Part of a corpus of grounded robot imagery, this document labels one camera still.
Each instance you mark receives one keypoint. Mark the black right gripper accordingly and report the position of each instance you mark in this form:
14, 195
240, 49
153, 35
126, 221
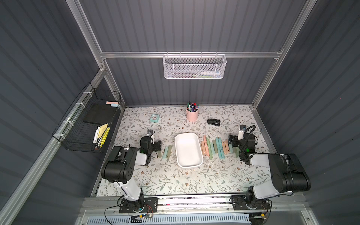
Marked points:
233, 141

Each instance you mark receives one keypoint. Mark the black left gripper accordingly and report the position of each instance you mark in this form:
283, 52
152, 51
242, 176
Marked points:
157, 145

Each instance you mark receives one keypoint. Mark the green sheathed fruit knife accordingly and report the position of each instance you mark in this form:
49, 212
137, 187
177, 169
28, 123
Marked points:
237, 151

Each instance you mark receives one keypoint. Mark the teal folding knife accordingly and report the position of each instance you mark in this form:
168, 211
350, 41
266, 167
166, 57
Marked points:
165, 153

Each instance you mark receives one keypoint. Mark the white oval storage box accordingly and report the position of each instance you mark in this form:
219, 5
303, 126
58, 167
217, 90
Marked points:
188, 150

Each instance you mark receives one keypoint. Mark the pink folding fruit knife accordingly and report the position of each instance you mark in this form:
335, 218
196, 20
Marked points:
205, 146

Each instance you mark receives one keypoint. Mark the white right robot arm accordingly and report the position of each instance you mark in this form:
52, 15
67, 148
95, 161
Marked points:
287, 175

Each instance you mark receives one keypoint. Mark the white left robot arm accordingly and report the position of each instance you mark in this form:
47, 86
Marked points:
119, 168

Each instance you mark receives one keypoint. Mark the small teal box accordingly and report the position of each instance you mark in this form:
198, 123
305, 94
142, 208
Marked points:
154, 118

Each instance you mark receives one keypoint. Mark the black stapler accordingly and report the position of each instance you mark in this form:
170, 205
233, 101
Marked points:
214, 122

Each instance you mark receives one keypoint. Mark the yellow notepad in basket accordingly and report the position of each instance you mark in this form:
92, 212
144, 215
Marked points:
101, 135

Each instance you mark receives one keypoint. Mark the black notebook in basket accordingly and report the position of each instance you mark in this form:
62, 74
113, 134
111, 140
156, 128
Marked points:
100, 114

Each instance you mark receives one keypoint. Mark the pink pen cup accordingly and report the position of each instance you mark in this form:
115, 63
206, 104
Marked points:
192, 116

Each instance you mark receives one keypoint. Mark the white tube in basket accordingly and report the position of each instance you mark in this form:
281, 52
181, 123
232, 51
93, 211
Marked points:
213, 74

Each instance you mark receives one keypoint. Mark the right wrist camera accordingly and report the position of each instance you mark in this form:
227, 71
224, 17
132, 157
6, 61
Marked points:
241, 131

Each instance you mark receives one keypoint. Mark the black wire side basket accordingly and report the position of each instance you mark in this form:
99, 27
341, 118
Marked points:
87, 125

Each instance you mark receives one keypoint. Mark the white wire wall basket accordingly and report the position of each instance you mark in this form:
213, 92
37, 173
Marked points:
189, 66

